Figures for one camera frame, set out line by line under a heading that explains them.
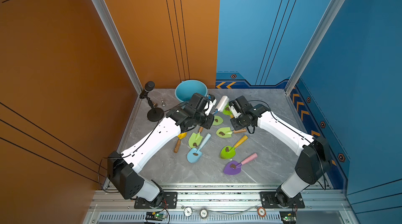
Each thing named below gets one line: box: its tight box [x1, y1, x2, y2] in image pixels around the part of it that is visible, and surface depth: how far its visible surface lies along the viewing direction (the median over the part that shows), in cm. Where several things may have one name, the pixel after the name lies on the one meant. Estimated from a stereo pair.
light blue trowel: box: [186, 132, 211, 164], surface depth 89 cm
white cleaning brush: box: [215, 95, 230, 112], surface depth 78 cm
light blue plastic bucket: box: [174, 79, 208, 103], surface depth 104 cm
